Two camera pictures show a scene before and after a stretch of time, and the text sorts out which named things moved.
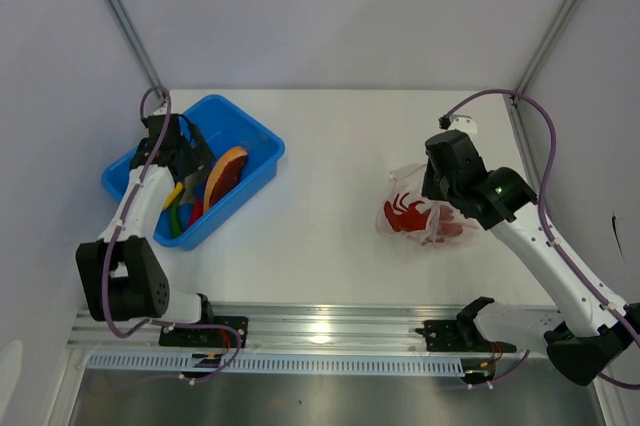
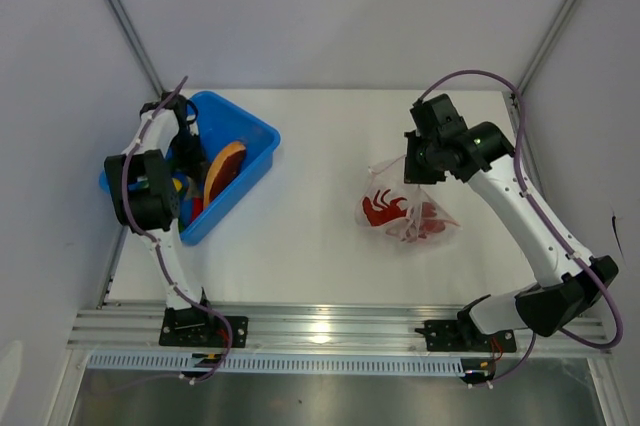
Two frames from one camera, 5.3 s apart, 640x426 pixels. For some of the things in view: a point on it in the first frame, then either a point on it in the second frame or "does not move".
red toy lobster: x=437 y=221 to x=378 y=213
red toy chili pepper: x=198 y=210 does not move
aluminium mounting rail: x=341 y=328 does not move
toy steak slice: x=225 y=175 does not move
